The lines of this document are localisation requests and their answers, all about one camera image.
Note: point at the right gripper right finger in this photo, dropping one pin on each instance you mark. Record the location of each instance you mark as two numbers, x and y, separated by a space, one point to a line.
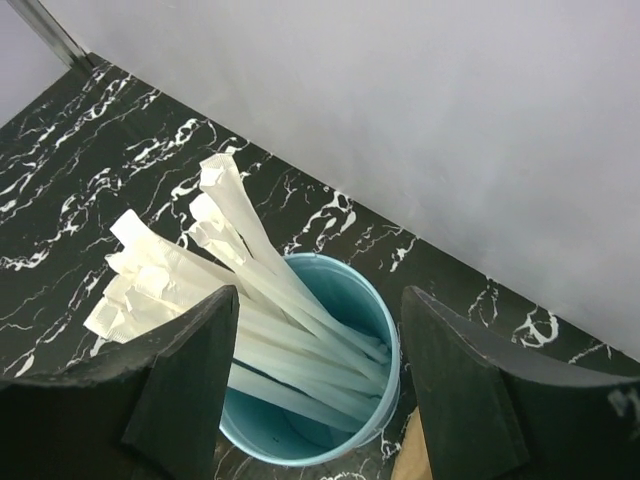
491 409

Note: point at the bottom pulp cup carrier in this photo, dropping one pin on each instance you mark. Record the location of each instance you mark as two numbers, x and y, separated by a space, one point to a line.
412 463

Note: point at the blue cylindrical stirrer holder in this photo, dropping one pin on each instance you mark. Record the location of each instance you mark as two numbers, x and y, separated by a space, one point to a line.
277 436

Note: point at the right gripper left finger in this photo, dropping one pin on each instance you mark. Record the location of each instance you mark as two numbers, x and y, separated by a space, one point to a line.
147 409

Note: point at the black marble pattern mat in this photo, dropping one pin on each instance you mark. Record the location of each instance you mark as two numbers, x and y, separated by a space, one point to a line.
96 144

